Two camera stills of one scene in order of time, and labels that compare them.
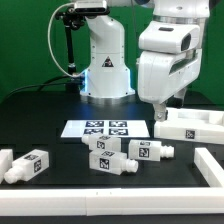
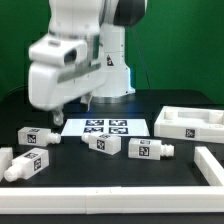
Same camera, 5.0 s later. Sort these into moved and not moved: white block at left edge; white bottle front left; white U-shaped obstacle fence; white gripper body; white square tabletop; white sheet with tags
Moved: white gripper body
Not moved: white sheet with tags; white bottle front left; white U-shaped obstacle fence; white block at left edge; white square tabletop
